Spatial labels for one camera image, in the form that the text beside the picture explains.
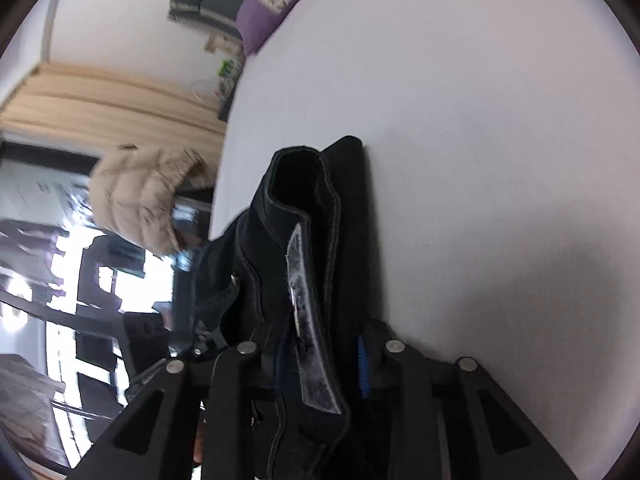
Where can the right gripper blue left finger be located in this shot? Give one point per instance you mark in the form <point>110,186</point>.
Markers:
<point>282,366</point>

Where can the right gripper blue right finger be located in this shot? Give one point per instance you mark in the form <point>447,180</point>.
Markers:
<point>363,367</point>

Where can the black denim pants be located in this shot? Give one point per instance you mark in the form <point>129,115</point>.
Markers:
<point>294,265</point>

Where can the black framed window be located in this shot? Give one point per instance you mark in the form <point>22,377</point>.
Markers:
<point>86,316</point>

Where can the beige puffer jacket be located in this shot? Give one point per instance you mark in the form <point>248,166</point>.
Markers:
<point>132,193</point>

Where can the beige curtain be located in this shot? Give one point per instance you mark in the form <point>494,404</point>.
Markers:
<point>102,109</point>

